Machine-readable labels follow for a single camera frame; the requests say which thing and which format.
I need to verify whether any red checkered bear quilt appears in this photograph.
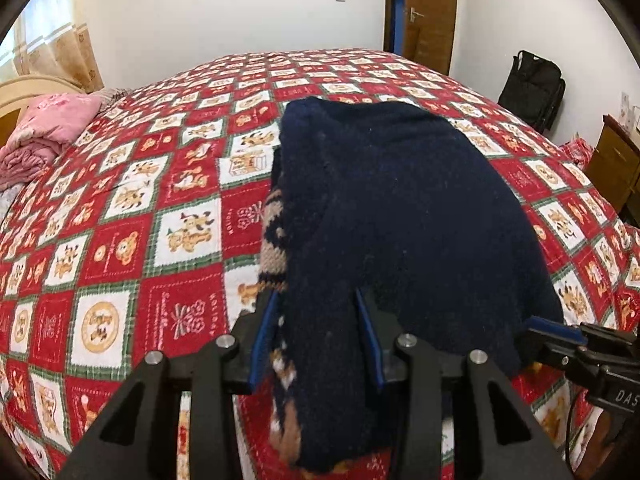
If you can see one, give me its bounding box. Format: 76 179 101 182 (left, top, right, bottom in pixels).
0 49 640 480

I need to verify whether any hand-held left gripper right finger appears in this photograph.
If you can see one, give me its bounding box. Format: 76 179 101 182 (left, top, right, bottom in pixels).
354 287 576 480

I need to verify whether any red patterned cloth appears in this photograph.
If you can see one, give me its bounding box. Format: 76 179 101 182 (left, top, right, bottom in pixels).
559 136 597 170

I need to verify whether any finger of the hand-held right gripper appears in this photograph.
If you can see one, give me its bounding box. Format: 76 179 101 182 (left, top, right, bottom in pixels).
527 316 590 347
517 332 586 377

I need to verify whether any navy patterned knit sweater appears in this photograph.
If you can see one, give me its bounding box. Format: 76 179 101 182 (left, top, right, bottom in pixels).
260 96 566 476

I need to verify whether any brown wooden cabinet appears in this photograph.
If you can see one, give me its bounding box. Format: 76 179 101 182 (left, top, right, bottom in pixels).
585 114 640 221

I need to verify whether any pink folded blanket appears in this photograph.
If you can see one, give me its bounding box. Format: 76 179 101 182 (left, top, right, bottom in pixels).
0 92 103 187

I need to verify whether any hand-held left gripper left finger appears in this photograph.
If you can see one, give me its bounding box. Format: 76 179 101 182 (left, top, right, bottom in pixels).
57 290 281 480

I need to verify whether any beige patterned curtain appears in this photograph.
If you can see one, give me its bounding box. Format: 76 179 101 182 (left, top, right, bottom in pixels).
0 0 104 93

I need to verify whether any cream wooden headboard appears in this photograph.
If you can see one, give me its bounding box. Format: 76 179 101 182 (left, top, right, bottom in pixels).
0 76 87 146

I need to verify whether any brown wooden door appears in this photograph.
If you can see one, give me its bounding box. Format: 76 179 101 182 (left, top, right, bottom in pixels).
384 0 459 76

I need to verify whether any black backpack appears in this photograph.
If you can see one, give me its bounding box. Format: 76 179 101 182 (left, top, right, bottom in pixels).
498 50 567 134

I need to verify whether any grey floral pillow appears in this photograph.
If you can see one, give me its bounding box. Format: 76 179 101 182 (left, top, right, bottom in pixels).
0 182 25 223

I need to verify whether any black cable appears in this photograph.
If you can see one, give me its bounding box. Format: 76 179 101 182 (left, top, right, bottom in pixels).
561 385 588 467

